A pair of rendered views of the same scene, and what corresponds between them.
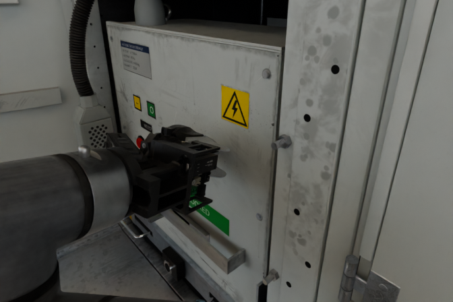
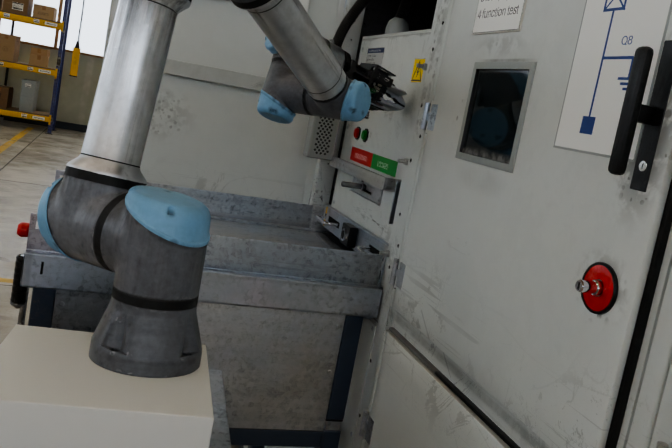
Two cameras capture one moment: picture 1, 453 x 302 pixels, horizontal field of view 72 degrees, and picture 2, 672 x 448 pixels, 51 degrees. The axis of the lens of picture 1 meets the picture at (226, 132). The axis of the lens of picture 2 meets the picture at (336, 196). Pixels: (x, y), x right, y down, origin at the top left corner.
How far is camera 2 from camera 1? 1.21 m
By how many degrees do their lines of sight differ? 28
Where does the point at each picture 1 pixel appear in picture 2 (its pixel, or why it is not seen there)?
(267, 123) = not seen: hidden behind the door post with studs
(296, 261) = (416, 139)
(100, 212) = not seen: hidden behind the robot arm
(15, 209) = not seen: hidden behind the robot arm
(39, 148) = (273, 134)
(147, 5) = (395, 24)
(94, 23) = (354, 40)
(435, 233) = (447, 70)
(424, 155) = (448, 40)
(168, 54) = (394, 48)
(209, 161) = (387, 79)
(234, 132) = (414, 88)
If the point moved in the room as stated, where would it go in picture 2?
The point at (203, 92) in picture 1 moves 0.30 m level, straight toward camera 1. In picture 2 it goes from (405, 68) to (367, 49)
